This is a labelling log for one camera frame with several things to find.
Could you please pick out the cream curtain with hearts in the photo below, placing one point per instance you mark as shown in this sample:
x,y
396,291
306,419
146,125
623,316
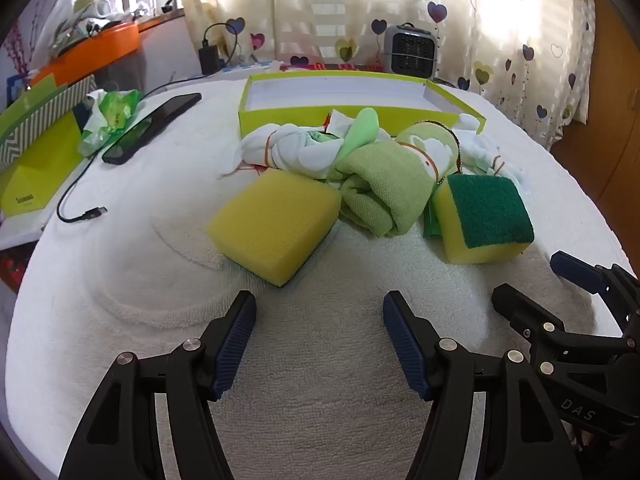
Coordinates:
x,y
500,20

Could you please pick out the green tissue pack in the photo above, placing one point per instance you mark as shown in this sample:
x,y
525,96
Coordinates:
x,y
112,112

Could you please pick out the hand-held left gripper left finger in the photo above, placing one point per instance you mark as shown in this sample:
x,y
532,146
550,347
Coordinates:
x,y
235,345

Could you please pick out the lime green flat box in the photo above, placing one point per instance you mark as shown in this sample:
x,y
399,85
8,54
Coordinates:
x,y
40,170

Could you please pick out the pale green cloth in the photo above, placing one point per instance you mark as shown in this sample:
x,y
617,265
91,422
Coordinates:
x,y
362,130

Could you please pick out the orange shelf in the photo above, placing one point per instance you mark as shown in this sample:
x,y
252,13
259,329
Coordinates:
x,y
90,52

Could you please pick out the yellow sponge with green scourer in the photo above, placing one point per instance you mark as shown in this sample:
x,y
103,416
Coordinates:
x,y
487,210

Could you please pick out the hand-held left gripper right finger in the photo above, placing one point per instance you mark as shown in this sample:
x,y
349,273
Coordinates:
x,y
407,345

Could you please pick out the plain yellow sponge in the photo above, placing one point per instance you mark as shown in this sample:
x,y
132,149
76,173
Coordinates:
x,y
272,225

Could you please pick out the green towel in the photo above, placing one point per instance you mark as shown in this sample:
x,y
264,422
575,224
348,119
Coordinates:
x,y
380,185

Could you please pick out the plaid cloth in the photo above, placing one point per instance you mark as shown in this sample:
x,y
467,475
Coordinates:
x,y
320,66

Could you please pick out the grey space heater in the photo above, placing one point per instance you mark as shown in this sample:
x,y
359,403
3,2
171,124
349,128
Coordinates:
x,y
410,52

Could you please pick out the pile of bags and clutter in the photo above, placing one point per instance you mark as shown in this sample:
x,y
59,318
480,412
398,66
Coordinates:
x,y
70,15

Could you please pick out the black charger adapter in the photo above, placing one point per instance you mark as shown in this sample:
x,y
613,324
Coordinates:
x,y
208,59

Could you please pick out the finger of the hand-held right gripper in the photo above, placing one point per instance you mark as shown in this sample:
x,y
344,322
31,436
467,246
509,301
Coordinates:
x,y
520,310
580,272

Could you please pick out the lime green box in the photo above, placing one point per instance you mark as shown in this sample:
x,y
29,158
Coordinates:
x,y
40,170
345,92

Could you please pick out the striped paper bag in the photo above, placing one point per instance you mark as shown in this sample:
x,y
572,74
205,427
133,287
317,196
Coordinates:
x,y
35,120

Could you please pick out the white sock bundle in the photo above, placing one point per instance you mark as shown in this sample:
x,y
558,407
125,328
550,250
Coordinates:
x,y
487,152
290,150

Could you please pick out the pink flower branches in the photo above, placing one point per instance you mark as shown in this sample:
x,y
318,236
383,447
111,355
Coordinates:
x,y
17,50

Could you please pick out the black smartphone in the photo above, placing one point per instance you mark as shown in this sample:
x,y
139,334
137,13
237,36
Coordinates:
x,y
150,127

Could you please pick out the wooden wardrobe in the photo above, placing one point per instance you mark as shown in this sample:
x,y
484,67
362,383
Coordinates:
x,y
610,110

